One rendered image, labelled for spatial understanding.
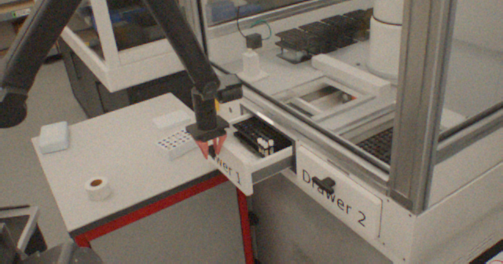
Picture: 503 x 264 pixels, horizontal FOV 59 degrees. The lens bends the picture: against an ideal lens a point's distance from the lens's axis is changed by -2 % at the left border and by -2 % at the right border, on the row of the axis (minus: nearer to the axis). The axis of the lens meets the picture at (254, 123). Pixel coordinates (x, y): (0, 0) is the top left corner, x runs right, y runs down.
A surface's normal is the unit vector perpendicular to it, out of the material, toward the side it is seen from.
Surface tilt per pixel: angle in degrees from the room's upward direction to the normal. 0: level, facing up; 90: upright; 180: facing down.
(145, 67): 90
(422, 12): 90
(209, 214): 90
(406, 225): 90
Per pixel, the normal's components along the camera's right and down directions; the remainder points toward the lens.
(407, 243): -0.84, 0.33
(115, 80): 0.54, 0.38
